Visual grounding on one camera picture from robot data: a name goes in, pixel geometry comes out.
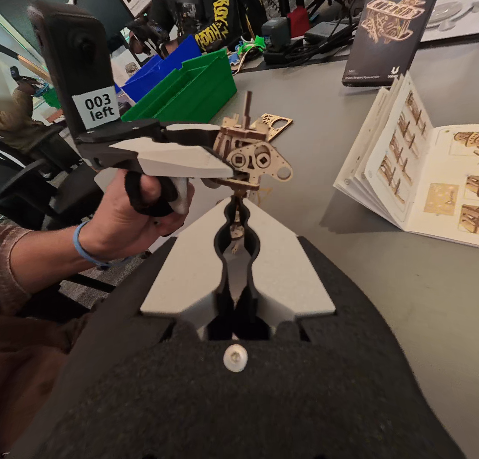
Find black office chair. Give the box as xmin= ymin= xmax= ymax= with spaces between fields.
xmin=0 ymin=127 xmax=106 ymax=228

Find black box device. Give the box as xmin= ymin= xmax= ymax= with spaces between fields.
xmin=261 ymin=17 xmax=293 ymax=52

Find person's left forearm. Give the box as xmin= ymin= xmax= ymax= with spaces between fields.
xmin=0 ymin=223 xmax=92 ymax=315

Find black model kit box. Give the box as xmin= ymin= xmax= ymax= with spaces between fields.
xmin=341 ymin=0 xmax=444 ymax=88

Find wooden cutout sheet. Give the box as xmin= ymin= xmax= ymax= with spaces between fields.
xmin=250 ymin=113 xmax=293 ymax=142

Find person's brown garment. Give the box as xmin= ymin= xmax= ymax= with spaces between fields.
xmin=0 ymin=311 xmax=99 ymax=459

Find red pouch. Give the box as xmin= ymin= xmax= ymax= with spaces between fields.
xmin=287 ymin=6 xmax=311 ymax=38

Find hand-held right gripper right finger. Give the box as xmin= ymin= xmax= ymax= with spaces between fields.
xmin=242 ymin=198 xmax=337 ymax=329

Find person's left hand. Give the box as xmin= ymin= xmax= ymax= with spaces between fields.
xmin=80 ymin=169 xmax=195 ymax=262

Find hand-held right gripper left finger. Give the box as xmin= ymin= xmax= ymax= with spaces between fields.
xmin=139 ymin=197 xmax=236 ymax=338

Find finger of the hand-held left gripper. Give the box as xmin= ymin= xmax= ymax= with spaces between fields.
xmin=109 ymin=139 xmax=237 ymax=179
xmin=161 ymin=123 xmax=223 ymax=149

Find green plastic bin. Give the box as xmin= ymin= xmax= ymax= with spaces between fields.
xmin=121 ymin=48 xmax=238 ymax=125

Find instruction booklet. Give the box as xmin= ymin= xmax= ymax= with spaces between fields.
xmin=333 ymin=71 xmax=479 ymax=248

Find blue wristband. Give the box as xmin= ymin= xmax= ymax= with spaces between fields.
xmin=73 ymin=220 xmax=113 ymax=269

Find white plate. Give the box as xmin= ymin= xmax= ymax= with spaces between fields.
xmin=426 ymin=0 xmax=465 ymax=29

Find blue plastic bin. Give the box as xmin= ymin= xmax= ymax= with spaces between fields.
xmin=121 ymin=34 xmax=203 ymax=104

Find green plastic scraps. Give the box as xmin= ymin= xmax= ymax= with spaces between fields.
xmin=237 ymin=36 xmax=267 ymax=54

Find wooden model assembly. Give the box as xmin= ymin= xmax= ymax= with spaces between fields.
xmin=202 ymin=91 xmax=293 ymax=258

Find bundle of black cables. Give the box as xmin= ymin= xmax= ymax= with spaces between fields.
xmin=264 ymin=19 xmax=360 ymax=65

